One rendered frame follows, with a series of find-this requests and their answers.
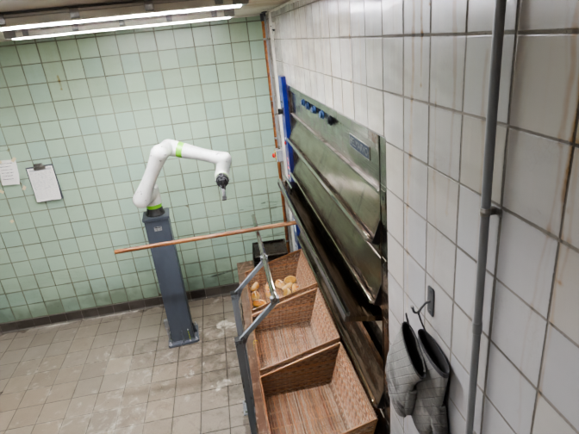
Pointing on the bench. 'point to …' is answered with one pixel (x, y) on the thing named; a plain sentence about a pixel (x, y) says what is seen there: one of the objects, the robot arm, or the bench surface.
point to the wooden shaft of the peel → (204, 237)
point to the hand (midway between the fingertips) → (222, 189)
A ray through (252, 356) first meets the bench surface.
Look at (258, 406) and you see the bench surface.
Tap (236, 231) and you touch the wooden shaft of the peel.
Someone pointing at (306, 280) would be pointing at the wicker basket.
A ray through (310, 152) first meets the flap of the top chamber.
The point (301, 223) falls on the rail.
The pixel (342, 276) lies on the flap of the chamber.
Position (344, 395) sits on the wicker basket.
